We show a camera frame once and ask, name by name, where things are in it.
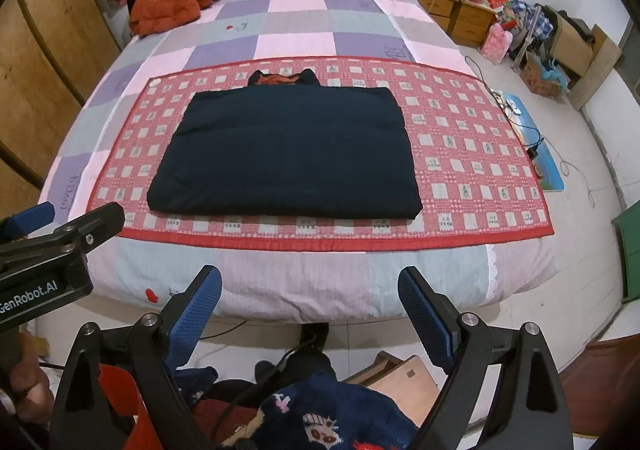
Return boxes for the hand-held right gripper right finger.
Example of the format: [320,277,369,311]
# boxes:
[397,266,575,450]

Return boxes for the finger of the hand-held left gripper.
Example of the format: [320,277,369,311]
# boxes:
[0,201,126,277]
[0,201,56,243]

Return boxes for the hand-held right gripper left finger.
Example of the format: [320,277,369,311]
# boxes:
[50,264,223,450]

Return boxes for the navy puffer jacket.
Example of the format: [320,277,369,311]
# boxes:
[146,69,423,221]

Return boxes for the person's left hand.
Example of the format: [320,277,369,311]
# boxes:
[0,330,55,431]

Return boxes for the light wooden stool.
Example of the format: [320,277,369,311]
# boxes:
[345,351,441,426]

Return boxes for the navy patterned sweater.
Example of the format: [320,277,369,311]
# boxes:
[180,350,421,450]

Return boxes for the red checkered blanket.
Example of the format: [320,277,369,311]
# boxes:
[86,55,556,253]

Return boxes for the wooden wardrobe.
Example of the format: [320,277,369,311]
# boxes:
[0,0,123,221]

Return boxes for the brown wooden door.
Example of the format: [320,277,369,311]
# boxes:
[557,330,640,436]

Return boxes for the blue cartoon floor mat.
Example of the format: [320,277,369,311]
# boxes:
[502,93,566,192]

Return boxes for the green plastic stool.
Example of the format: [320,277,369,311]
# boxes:
[611,200,640,303]

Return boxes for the small cardboard box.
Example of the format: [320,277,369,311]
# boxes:
[519,50,568,98]

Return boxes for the pink gift bag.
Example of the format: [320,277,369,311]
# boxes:
[480,24,513,65]

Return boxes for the bed with patchwork quilt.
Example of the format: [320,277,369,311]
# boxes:
[27,0,558,326]

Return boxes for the wooden nightstand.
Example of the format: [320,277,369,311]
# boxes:
[411,0,501,48]

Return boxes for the cardboard box with clutter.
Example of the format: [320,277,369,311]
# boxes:
[570,23,623,112]

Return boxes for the blue plaid shirt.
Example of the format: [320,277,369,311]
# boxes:
[510,0,556,56]

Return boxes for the white floor cable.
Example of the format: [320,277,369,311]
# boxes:
[545,135,598,207]

